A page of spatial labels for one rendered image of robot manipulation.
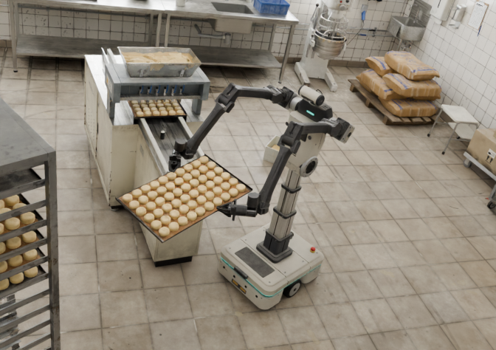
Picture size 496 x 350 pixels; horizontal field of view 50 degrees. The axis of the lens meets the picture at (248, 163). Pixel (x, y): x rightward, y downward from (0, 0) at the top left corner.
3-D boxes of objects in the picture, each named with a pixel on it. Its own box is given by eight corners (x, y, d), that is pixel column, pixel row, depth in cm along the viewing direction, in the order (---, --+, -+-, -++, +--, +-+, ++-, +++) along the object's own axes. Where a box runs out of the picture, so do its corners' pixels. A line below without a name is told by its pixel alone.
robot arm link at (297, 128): (300, 125, 269) (285, 118, 275) (294, 149, 273) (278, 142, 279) (342, 123, 305) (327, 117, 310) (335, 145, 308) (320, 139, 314)
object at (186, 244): (131, 211, 438) (137, 117, 391) (170, 207, 453) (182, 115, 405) (152, 271, 387) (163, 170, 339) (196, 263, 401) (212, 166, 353)
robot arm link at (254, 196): (268, 212, 278) (255, 205, 283) (271, 193, 273) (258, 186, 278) (254, 220, 269) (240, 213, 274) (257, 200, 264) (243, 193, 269)
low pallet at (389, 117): (345, 86, 749) (348, 79, 743) (393, 87, 778) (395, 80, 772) (390, 129, 657) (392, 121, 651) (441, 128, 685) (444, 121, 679)
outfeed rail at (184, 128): (137, 55, 500) (138, 48, 496) (141, 55, 501) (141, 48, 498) (207, 176, 352) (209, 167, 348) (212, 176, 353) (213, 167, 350)
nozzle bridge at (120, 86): (103, 104, 409) (105, 63, 391) (192, 101, 440) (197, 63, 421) (111, 125, 385) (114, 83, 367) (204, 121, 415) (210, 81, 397)
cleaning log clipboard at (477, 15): (477, 36, 649) (491, 4, 628) (477, 36, 648) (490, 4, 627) (465, 29, 670) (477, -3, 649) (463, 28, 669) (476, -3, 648)
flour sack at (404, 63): (379, 60, 704) (383, 48, 695) (404, 60, 721) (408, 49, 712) (412, 84, 650) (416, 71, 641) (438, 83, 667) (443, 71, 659)
